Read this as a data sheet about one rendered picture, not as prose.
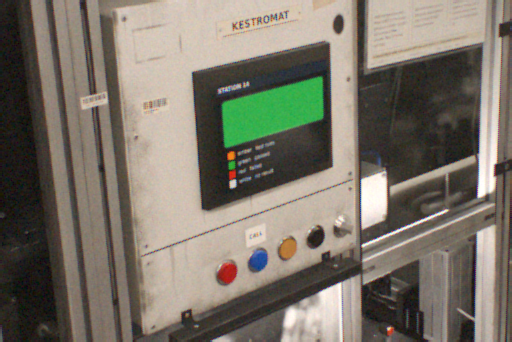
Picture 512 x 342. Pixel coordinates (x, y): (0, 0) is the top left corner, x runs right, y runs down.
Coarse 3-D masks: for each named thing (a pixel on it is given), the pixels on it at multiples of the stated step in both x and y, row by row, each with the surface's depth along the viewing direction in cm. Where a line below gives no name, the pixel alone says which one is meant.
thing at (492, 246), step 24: (504, 0) 172; (504, 48) 175; (504, 72) 177; (504, 96) 179; (504, 120) 180; (504, 192) 186; (504, 216) 188; (480, 240) 190; (504, 240) 190; (480, 264) 192; (504, 264) 191; (360, 288) 164; (480, 288) 194; (504, 288) 193; (360, 312) 166; (480, 312) 195; (504, 312) 195; (360, 336) 167; (480, 336) 197; (504, 336) 197
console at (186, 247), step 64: (128, 0) 134; (192, 0) 127; (256, 0) 134; (320, 0) 142; (128, 64) 123; (192, 64) 129; (256, 64) 135; (128, 128) 125; (192, 128) 132; (128, 192) 131; (192, 192) 134; (256, 192) 140; (320, 192) 151; (128, 256) 135; (192, 256) 137; (320, 256) 154
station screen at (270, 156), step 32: (320, 64) 142; (224, 96) 131; (224, 128) 132; (288, 128) 140; (320, 128) 145; (224, 160) 134; (256, 160) 138; (288, 160) 142; (320, 160) 146; (224, 192) 135
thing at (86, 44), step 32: (96, 0) 119; (96, 32) 120; (96, 64) 121; (96, 128) 123; (96, 160) 124; (96, 192) 125; (96, 224) 126; (96, 256) 128; (448, 256) 207; (416, 288) 222; (448, 288) 210; (128, 320) 133; (384, 320) 228; (416, 320) 219; (448, 320) 213
